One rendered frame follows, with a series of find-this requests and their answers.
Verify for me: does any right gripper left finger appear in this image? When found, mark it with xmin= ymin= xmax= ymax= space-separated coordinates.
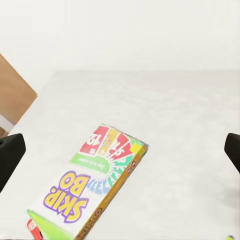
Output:
xmin=0 ymin=133 xmax=26 ymax=193

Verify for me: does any board game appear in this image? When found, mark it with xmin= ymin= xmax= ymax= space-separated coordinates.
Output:
xmin=26 ymin=123 xmax=147 ymax=240

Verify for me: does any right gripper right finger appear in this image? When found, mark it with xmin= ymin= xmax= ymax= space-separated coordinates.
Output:
xmin=224 ymin=132 xmax=240 ymax=173

